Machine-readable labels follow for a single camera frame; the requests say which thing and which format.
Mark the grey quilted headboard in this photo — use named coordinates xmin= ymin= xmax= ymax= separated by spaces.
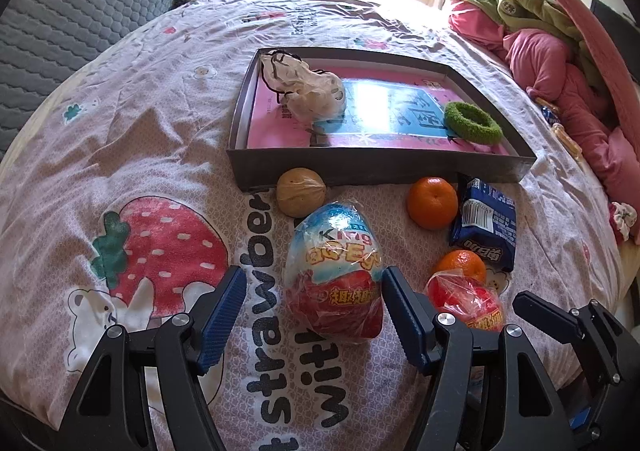
xmin=0 ymin=0 xmax=207 ymax=157

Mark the shallow dark cardboard box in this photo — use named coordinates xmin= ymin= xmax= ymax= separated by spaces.
xmin=226 ymin=47 xmax=538 ymax=193

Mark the green blanket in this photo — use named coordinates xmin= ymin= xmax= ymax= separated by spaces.
xmin=444 ymin=0 xmax=608 ymax=87

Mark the dark flat screen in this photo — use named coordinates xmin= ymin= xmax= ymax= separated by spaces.
xmin=590 ymin=0 xmax=640 ymax=34

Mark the pink quilt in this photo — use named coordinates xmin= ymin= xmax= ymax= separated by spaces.
xmin=447 ymin=0 xmax=640 ymax=214

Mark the brown walnut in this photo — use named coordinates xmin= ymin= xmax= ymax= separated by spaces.
xmin=276 ymin=168 xmax=327 ymax=218

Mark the small blue orange snack packet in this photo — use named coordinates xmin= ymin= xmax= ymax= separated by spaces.
xmin=536 ymin=98 xmax=562 ymax=127

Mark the green fuzzy hair scrunchie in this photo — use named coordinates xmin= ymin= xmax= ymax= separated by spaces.
xmin=444 ymin=102 xmax=504 ymax=147

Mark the floral fabric scrunchie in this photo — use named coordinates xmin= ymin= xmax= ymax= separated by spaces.
xmin=608 ymin=201 xmax=640 ymax=246

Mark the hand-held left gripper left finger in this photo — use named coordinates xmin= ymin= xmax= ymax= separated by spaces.
xmin=59 ymin=265 xmax=248 ymax=451

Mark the orange tangerine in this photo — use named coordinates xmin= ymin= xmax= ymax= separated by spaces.
xmin=433 ymin=249 xmax=487 ymax=284
xmin=406 ymin=176 xmax=459 ymax=231

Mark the large blue red egg toy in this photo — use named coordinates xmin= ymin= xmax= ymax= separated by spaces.
xmin=284 ymin=200 xmax=386 ymax=344

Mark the small yellow snack packet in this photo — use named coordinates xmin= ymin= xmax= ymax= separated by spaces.
xmin=551 ymin=124 xmax=584 ymax=163

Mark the strawberry printed bed sheet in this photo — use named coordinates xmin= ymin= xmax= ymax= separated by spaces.
xmin=0 ymin=0 xmax=632 ymax=451

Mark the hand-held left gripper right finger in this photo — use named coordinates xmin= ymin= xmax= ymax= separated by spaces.
xmin=381 ymin=265 xmax=576 ymax=451

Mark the white plastic bag black string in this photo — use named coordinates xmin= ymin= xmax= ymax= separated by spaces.
xmin=257 ymin=49 xmax=347 ymax=128

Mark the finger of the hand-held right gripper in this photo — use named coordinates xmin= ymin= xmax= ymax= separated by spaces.
xmin=512 ymin=290 xmax=585 ymax=348
xmin=574 ymin=299 xmax=640 ymax=384

